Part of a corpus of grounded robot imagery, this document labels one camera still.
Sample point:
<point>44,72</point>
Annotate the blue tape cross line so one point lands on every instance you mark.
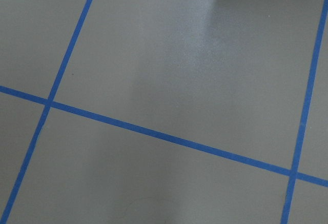
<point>165,137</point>

